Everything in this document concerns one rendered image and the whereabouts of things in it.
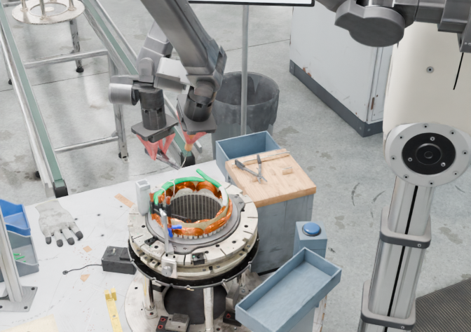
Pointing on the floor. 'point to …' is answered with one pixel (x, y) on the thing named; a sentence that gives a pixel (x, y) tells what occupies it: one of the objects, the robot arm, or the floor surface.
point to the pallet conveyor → (39, 134)
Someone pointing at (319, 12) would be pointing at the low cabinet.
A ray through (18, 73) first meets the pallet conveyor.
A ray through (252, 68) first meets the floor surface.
